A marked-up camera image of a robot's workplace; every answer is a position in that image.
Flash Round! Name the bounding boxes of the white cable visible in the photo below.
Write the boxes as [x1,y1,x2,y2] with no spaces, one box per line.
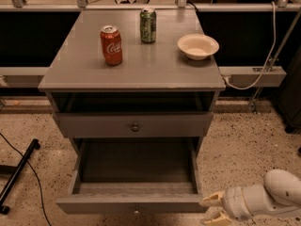
[223,1,277,90]

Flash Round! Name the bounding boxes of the green soda can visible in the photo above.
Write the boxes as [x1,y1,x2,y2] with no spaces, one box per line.
[140,8,156,43]

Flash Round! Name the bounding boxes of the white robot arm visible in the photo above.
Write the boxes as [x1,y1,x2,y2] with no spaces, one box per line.
[200,169,301,226]

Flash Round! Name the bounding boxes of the grey wooden drawer cabinet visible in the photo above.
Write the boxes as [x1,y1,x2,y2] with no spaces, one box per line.
[38,8,227,157]

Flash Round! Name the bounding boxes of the white bowl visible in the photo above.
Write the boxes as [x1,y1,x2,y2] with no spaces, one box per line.
[178,34,219,60]

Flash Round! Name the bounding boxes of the black stand leg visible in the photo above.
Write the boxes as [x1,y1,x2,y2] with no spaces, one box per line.
[0,138,40,215]

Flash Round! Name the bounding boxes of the grey top drawer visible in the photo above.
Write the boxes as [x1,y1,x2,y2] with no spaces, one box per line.
[54,112,213,138]

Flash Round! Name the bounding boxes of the dark cabinet at right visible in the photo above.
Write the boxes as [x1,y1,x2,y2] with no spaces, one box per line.
[277,48,301,133]

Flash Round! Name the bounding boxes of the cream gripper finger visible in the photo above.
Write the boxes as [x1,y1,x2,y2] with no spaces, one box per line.
[200,191,224,207]
[201,211,232,226]

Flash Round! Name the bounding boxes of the grey metal rail frame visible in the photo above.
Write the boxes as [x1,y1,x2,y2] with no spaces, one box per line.
[0,0,301,89]

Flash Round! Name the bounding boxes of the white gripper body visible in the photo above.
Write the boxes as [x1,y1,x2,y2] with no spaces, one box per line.
[223,186,254,221]

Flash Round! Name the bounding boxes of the red cola can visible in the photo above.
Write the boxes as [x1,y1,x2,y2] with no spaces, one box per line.
[100,25,122,66]

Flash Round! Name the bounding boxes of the grey drawer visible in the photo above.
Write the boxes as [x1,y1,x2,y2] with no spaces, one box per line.
[56,137,208,214]
[54,112,213,138]

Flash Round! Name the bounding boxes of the black floor cable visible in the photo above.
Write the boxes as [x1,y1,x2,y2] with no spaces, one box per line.
[0,132,53,226]

